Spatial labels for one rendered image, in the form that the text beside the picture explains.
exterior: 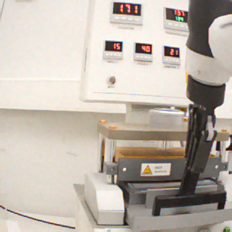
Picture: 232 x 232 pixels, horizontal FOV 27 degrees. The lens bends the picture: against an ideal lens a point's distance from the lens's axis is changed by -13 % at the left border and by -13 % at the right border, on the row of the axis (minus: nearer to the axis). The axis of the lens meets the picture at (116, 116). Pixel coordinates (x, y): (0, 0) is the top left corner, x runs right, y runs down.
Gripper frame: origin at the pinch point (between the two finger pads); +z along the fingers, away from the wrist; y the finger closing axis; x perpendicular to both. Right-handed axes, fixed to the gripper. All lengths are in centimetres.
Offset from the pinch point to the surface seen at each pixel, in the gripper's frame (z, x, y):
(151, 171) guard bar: 3.3, -5.1, -11.2
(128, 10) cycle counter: -23, -8, -45
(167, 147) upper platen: 2.6, -0.1, -20.8
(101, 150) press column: 7.2, -13.2, -27.8
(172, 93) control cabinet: -3.1, 3.9, -38.2
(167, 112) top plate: -5.1, -1.3, -21.4
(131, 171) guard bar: 3.3, -9.1, -11.3
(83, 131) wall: 23, -13, -73
